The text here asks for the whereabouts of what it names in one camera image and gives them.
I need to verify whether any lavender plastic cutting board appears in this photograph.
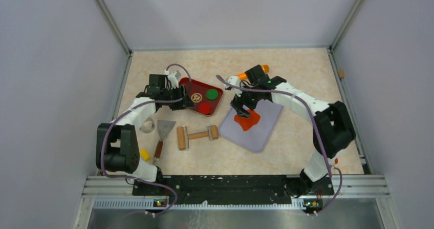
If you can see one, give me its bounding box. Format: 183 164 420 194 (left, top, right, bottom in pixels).
219 100 283 153

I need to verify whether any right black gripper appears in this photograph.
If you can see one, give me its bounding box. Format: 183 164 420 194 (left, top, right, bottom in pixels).
230 81 261 118

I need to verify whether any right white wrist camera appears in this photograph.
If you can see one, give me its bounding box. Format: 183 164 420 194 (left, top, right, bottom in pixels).
225 76 242 91

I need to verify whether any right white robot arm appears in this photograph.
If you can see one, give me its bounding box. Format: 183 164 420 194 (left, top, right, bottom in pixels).
225 65 356 194

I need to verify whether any green dough disc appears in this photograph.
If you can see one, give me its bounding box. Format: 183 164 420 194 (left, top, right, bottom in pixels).
205 89 219 100

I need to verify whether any dark red lacquer tray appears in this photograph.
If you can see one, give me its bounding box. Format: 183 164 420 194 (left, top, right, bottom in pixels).
179 77 223 116

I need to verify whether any orange plastic rolling pin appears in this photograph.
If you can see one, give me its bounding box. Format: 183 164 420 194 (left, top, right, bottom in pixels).
237 65 270 81

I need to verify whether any metal scraper wooden handle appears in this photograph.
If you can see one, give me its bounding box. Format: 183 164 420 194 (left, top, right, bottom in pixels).
153 120 176 165

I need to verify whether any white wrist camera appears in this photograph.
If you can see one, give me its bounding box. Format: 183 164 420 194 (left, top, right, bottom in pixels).
164 70 181 89
225 76 242 91

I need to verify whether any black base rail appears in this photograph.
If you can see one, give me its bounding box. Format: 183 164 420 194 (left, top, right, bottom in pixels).
132 175 334 205

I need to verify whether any orange-red dough lump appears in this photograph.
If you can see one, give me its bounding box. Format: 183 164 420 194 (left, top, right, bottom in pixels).
234 109 261 131

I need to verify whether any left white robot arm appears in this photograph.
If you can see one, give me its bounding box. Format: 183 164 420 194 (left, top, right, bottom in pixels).
96 71 194 195

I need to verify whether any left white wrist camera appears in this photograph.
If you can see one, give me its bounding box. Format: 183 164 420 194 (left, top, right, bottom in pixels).
164 70 181 89

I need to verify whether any small tan wall knob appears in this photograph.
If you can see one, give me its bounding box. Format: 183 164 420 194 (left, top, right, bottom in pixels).
337 69 345 79

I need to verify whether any wooden double-ended dough roller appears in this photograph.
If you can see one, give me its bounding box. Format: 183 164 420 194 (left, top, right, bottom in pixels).
176 125 220 151

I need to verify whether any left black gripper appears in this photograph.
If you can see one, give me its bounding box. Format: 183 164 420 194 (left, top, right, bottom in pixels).
160 84 195 111

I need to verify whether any small yellow block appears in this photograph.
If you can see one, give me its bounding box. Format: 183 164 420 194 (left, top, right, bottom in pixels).
139 149 151 161

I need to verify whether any red dough disc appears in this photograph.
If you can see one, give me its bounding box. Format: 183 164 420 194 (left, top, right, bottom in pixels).
198 102 211 115

